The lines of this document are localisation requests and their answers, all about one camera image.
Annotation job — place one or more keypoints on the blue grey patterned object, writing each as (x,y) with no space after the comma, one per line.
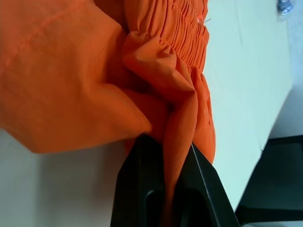
(285,8)

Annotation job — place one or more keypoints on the orange fabric garment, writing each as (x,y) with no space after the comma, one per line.
(82,71)

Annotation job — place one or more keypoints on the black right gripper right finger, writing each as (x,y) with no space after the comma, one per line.
(203,189)

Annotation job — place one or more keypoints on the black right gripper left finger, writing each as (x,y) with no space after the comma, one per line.
(139,179)

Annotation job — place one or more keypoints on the black mesh chair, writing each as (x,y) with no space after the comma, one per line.
(274,179)

